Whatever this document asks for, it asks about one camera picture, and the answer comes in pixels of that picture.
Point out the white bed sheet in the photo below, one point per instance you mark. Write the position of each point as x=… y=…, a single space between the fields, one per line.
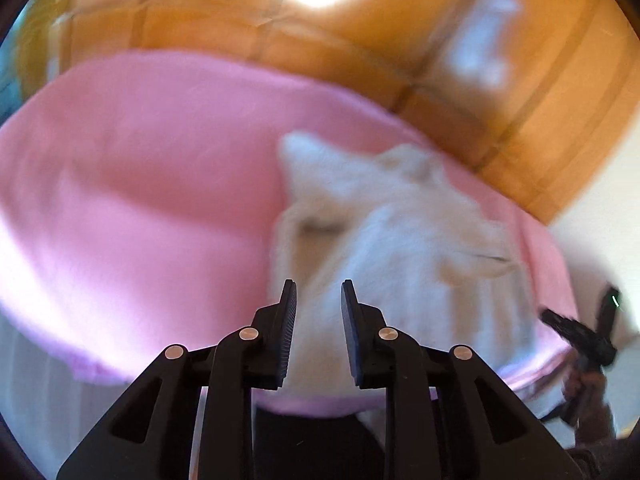
x=35 y=400

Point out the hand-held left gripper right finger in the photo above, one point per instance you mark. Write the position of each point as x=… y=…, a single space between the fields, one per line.
x=351 y=340

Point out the glossy wooden wardrobe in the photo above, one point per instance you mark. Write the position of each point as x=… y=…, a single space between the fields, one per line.
x=400 y=60

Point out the cream knit sweater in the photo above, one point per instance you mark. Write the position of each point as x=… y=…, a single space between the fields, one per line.
x=400 y=245

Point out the person's right hand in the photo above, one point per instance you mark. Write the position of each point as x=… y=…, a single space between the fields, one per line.
x=592 y=402

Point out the person's right forearm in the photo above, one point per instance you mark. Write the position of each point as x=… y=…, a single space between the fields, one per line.
x=590 y=460

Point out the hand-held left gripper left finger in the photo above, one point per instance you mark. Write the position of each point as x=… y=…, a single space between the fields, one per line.
x=287 y=340

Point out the pink blanket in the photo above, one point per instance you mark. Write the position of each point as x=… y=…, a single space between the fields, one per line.
x=140 y=200

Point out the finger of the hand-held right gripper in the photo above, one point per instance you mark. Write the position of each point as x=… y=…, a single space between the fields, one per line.
x=580 y=332

